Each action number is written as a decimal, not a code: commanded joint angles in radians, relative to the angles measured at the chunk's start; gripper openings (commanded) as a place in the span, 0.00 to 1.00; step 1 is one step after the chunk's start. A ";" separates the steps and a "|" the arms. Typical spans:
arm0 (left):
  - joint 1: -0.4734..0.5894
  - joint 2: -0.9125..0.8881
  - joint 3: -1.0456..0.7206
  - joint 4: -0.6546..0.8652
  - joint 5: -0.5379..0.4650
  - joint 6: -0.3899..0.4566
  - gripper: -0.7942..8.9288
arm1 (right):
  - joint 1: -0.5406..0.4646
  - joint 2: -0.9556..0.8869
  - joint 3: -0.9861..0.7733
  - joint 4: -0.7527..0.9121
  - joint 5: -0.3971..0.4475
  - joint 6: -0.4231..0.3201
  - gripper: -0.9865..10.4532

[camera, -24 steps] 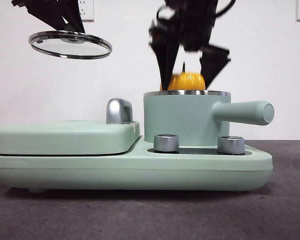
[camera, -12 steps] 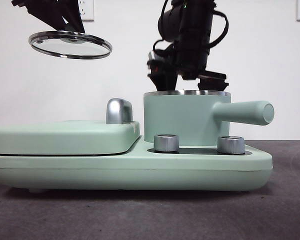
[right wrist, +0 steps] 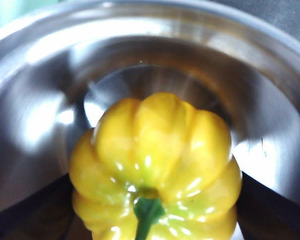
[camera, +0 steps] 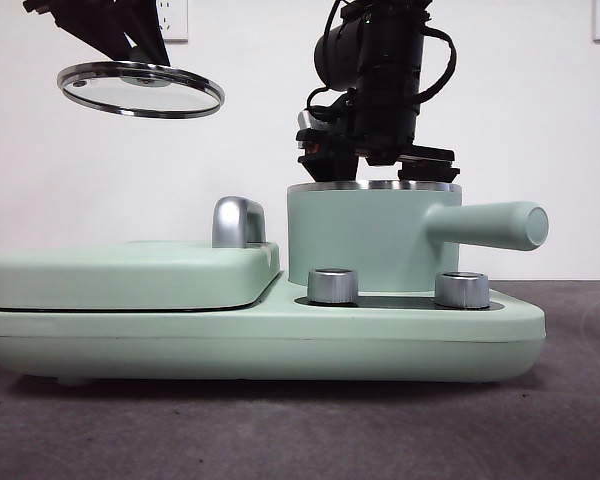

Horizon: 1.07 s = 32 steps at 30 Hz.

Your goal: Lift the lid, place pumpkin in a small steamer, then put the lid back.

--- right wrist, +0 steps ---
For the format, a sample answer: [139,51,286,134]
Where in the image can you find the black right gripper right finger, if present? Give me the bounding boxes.
[236,171,300,240]

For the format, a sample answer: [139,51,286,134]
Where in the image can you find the mint green steamer pot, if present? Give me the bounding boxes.
[0,0,300,240]

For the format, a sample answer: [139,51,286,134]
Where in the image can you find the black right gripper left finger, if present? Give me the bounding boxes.
[0,174,93,240]

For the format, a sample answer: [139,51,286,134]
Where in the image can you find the yellow toy pumpkin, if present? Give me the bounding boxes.
[69,91,243,240]

